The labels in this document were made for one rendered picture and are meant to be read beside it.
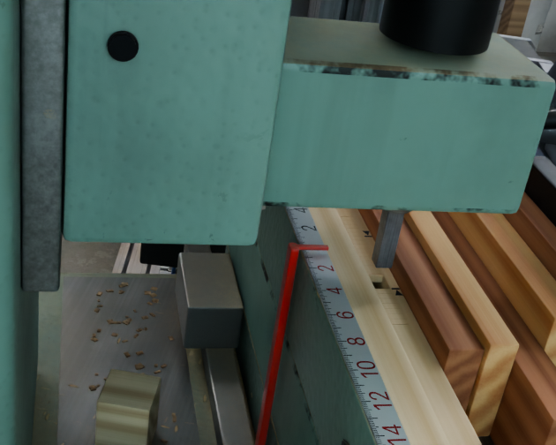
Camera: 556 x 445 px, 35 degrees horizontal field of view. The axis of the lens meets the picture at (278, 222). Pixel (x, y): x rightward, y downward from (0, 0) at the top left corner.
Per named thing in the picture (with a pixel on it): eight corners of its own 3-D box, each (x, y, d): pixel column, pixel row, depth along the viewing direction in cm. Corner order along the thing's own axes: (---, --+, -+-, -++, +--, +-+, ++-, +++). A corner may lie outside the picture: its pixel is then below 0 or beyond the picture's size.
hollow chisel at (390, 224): (392, 268, 47) (411, 184, 45) (375, 267, 47) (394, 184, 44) (386, 259, 48) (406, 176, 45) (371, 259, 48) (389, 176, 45)
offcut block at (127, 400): (93, 454, 53) (96, 401, 51) (108, 419, 56) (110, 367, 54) (145, 463, 53) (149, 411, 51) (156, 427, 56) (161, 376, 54)
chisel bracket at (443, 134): (512, 244, 44) (562, 80, 40) (230, 237, 41) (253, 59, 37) (458, 175, 50) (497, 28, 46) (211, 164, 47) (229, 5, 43)
